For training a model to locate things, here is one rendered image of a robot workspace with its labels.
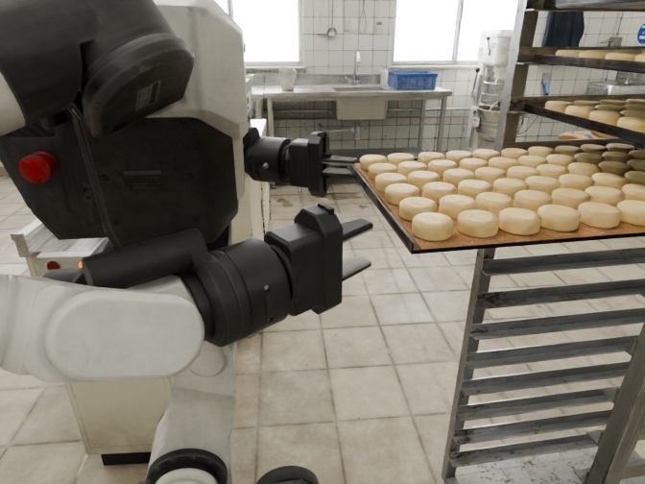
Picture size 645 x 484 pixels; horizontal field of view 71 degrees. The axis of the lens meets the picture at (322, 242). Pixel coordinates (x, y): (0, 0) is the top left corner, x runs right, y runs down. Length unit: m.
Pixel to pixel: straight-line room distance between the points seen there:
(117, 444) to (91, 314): 1.42
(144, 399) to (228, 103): 1.20
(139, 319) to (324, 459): 1.45
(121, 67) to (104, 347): 0.20
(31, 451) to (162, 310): 1.72
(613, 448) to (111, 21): 0.84
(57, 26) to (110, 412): 1.40
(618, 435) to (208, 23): 0.78
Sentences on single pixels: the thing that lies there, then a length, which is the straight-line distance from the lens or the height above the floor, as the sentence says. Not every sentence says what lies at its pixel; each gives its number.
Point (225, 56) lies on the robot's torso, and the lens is 0.53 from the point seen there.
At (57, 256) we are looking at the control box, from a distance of 1.34.
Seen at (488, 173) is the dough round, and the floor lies 1.15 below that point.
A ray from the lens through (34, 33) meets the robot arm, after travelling 0.38.
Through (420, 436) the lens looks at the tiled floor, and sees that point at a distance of 1.85.
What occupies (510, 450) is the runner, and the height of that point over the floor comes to 0.23.
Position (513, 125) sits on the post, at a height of 1.19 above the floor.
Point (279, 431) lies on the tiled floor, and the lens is 1.84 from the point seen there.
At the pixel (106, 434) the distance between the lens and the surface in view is 1.73.
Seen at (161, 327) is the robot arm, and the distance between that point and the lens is 0.36.
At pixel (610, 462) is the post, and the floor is 0.77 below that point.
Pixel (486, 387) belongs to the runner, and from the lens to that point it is 1.34.
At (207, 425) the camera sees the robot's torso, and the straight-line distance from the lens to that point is 0.86.
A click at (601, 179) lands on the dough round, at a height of 1.15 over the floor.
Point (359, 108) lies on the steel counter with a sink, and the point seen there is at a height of 0.72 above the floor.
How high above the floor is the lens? 1.36
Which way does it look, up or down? 25 degrees down
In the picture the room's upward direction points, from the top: straight up
